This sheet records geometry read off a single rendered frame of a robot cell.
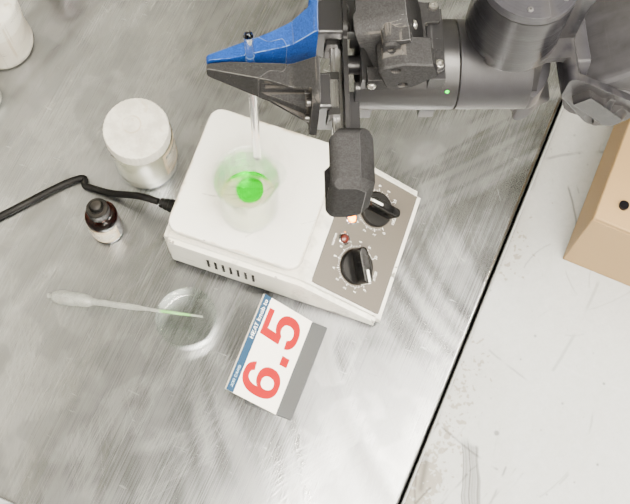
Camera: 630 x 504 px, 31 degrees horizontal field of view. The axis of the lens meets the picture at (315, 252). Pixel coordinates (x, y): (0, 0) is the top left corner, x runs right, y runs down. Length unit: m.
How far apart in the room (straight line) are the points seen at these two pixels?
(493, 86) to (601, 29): 0.08
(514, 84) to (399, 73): 0.10
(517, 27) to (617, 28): 0.10
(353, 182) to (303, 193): 0.31
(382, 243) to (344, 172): 0.35
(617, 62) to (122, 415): 0.54
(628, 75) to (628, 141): 0.29
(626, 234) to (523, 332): 0.14
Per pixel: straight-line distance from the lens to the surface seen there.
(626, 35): 0.74
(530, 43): 0.68
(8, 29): 1.11
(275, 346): 1.02
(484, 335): 1.06
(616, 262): 1.05
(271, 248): 0.97
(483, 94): 0.73
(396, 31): 0.66
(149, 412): 1.04
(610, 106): 0.74
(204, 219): 0.98
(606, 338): 1.08
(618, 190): 0.99
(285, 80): 0.72
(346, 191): 0.68
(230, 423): 1.03
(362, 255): 0.99
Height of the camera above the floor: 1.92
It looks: 73 degrees down
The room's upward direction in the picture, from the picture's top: 2 degrees clockwise
